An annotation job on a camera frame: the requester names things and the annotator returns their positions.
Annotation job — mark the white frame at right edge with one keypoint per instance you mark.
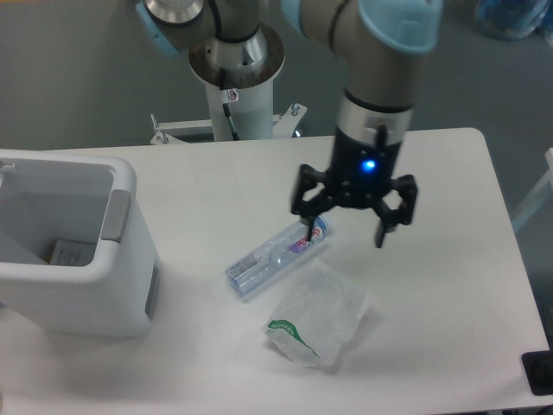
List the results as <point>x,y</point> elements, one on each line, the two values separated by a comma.
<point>535,198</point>

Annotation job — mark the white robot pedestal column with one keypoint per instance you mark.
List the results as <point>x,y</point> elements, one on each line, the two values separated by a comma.
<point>238,78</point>

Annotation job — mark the black clamp at table edge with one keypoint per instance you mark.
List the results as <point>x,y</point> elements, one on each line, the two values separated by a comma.
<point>538,370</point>

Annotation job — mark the crumpled clear plastic bag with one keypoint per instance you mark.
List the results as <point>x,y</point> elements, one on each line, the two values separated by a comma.
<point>318,316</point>

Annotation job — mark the white push-lid trash can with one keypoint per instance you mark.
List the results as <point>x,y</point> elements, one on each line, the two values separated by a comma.
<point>47,196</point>

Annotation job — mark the clear plastic water bottle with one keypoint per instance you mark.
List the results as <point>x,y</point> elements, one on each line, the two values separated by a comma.
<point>250,273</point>

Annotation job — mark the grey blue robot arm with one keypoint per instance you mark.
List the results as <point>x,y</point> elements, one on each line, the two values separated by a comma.
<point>385,46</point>

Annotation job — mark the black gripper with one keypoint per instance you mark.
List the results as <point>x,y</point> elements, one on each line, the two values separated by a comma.
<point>358,176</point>

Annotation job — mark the blue plastic bag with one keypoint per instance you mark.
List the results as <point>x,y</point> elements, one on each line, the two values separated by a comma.
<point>510,20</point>

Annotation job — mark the paper box inside can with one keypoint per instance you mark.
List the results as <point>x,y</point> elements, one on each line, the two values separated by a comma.
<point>71,253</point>

